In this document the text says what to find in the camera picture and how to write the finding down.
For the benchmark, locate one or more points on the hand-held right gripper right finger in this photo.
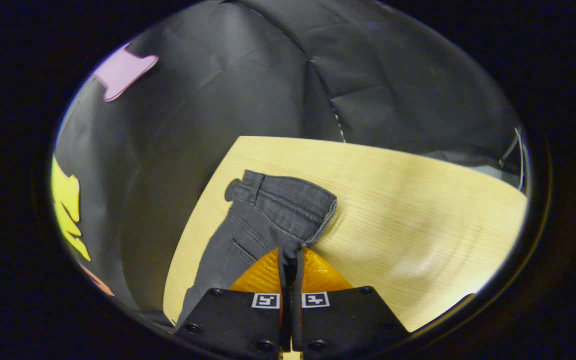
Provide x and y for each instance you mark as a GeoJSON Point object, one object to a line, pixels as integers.
{"type": "Point", "coordinates": [343, 320]}

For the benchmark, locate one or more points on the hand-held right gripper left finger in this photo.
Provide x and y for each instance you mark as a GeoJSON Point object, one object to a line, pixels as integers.
{"type": "Point", "coordinates": [238, 320]}

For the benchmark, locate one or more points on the dark grey jeans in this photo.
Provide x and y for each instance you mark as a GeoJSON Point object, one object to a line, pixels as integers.
{"type": "Point", "coordinates": [268, 210]}

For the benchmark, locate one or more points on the grey metal stand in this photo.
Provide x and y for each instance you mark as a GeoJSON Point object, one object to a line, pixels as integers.
{"type": "Point", "coordinates": [509, 146]}

